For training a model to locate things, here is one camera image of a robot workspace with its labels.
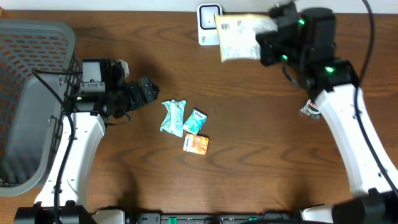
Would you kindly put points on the round black red tin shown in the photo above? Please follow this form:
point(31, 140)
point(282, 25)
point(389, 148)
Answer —
point(310, 109)

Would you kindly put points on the orange small snack pack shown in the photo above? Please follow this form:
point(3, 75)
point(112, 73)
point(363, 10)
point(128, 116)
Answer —
point(195, 144)

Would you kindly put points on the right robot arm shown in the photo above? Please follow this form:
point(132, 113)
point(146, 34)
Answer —
point(305, 41)

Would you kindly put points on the large white snack bag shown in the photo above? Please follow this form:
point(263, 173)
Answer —
point(237, 35)

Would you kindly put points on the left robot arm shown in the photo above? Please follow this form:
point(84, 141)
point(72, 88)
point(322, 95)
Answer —
point(63, 197)

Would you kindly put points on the small teal tissue pack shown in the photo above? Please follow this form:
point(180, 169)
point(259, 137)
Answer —
point(195, 122)

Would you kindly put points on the white barcode scanner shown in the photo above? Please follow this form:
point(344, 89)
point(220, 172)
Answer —
point(207, 31)

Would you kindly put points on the grey plastic shopping basket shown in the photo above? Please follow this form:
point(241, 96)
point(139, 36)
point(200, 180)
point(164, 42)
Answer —
point(35, 56)

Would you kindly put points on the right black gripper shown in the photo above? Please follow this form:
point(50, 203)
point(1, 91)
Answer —
point(264, 39)

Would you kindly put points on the teal white tissue pack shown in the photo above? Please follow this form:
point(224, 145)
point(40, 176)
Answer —
point(173, 122)

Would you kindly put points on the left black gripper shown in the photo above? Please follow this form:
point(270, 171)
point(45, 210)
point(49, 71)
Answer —
point(137, 95)

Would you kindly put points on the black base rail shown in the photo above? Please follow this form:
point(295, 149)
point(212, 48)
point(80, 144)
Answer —
point(217, 218)

